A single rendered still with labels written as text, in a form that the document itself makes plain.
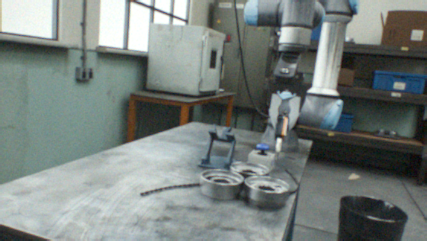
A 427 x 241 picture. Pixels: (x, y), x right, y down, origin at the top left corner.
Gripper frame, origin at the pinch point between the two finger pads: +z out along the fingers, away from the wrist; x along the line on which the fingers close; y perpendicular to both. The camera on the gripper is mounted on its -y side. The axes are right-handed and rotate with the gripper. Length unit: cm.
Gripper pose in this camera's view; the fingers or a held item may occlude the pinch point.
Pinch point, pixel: (282, 125)
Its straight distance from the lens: 88.2
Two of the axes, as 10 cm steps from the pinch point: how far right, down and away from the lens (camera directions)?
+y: 2.8, -1.3, 9.5
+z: -1.0, 9.8, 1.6
